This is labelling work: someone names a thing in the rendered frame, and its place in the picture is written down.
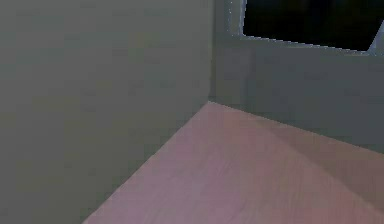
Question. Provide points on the dark window with grey frame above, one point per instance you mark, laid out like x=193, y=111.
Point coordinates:
x=310, y=23

